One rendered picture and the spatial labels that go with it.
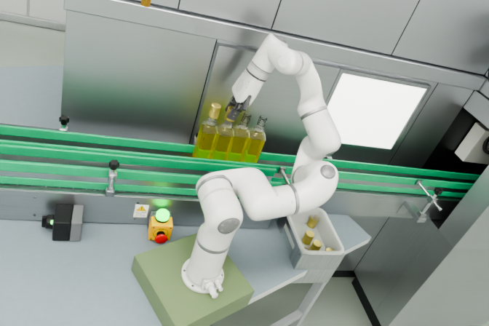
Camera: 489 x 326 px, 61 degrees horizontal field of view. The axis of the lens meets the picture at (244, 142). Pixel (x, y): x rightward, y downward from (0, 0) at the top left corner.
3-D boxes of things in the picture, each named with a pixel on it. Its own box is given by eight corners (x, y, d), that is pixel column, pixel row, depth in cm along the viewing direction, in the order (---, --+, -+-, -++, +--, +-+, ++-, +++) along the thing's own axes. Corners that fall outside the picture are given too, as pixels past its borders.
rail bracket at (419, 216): (402, 209, 186) (428, 172, 174) (423, 239, 173) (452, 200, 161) (394, 209, 184) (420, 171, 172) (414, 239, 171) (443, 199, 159)
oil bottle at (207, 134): (203, 166, 154) (217, 118, 143) (205, 175, 150) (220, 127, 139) (188, 164, 153) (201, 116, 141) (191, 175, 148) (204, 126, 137)
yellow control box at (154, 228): (167, 225, 143) (172, 210, 139) (169, 243, 137) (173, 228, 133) (147, 225, 140) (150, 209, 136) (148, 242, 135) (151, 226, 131)
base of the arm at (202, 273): (236, 293, 120) (249, 259, 111) (197, 308, 113) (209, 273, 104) (210, 252, 129) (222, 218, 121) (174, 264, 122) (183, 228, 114)
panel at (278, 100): (388, 148, 188) (428, 82, 169) (392, 152, 185) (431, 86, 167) (195, 124, 157) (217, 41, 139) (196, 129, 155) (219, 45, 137)
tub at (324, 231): (315, 223, 166) (324, 207, 161) (337, 269, 149) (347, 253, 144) (276, 220, 160) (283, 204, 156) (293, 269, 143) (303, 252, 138)
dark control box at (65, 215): (82, 223, 133) (84, 204, 129) (80, 242, 127) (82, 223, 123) (54, 222, 131) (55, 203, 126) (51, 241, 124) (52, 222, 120)
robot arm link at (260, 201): (299, 198, 108) (275, 158, 119) (211, 213, 100) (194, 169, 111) (292, 223, 114) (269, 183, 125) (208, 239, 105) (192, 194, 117)
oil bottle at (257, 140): (247, 170, 160) (264, 125, 149) (250, 180, 156) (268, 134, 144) (233, 169, 158) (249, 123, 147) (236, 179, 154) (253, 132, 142)
